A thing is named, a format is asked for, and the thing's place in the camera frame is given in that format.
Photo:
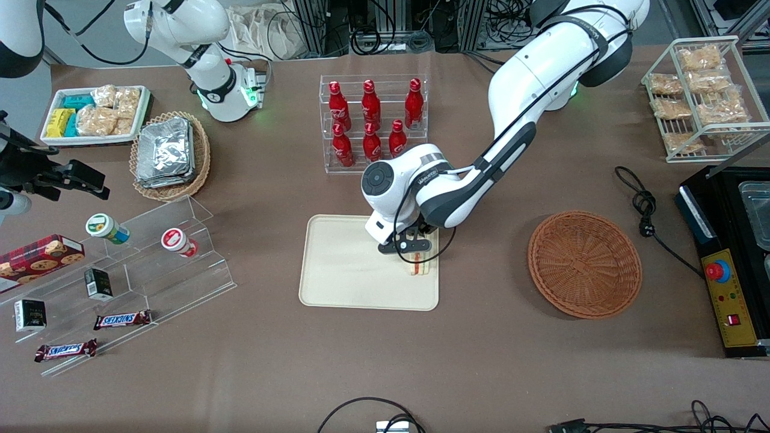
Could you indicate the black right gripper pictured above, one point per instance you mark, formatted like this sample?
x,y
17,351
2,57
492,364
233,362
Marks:
x,y
23,167

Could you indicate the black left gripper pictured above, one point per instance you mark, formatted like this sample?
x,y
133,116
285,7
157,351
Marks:
x,y
425,229

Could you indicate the triangular sandwich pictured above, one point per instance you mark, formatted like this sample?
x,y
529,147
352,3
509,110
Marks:
x,y
421,269

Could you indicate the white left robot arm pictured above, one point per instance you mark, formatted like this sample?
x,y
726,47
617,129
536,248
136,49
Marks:
x,y
529,78

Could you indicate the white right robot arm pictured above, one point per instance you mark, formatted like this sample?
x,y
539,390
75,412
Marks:
x,y
180,24

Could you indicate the white rectangular snack tray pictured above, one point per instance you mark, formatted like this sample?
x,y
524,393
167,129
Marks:
x,y
90,140

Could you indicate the beige plastic tray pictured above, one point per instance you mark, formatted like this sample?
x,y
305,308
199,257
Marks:
x,y
343,270

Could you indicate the light oval wicker basket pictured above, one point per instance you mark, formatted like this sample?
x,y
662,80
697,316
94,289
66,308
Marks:
x,y
201,156

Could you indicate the brown round wicker basket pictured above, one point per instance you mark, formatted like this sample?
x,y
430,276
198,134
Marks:
x,y
583,264

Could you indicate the green lid yogurt cup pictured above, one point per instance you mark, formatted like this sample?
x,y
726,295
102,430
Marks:
x,y
105,227

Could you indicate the teal snack pack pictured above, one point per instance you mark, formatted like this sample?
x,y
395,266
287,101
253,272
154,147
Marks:
x,y
71,126
78,101

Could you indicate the yellow snack pack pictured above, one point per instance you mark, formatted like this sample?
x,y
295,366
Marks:
x,y
59,122

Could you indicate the clear bag of crackers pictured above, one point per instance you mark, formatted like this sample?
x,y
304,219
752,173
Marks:
x,y
103,96
124,126
127,102
96,120

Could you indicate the red tartan cookie box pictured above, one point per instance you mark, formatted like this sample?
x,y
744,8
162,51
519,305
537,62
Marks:
x,y
36,261

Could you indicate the small black carton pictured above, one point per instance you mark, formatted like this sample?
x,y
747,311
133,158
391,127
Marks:
x,y
30,316
98,284

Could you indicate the silver foil pouch stack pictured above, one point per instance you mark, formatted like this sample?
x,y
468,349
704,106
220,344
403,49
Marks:
x,y
165,153

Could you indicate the red cola bottle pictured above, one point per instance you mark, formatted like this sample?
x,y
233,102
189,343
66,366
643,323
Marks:
x,y
397,139
414,108
372,144
338,111
343,150
371,108

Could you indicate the red lid yogurt cup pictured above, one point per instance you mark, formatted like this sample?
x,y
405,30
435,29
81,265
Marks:
x,y
175,240

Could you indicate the clear acrylic bottle rack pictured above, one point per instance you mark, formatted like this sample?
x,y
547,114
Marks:
x,y
328,168

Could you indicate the snickers chocolate bar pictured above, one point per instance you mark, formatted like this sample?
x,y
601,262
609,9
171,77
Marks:
x,y
66,350
122,320

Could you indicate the clear acrylic stepped shelf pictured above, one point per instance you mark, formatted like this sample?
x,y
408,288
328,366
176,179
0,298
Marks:
x,y
174,288

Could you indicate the small grey device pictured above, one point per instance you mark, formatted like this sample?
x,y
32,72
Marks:
x,y
392,427

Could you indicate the bagged fried snack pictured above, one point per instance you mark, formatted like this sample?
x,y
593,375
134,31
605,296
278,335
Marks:
x,y
698,57
710,81
665,84
722,109
683,142
672,108

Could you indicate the black countertop appliance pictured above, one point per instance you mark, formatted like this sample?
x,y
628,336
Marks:
x,y
722,204

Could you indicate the yellow emergency stop box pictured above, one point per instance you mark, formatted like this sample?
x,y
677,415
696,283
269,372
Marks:
x,y
731,300

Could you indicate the steel food pan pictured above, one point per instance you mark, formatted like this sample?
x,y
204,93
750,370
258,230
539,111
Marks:
x,y
757,216

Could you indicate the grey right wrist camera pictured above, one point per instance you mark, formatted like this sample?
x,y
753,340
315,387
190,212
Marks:
x,y
12,207

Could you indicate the aluminium frame post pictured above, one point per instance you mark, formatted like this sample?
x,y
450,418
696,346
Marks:
x,y
475,24
313,27

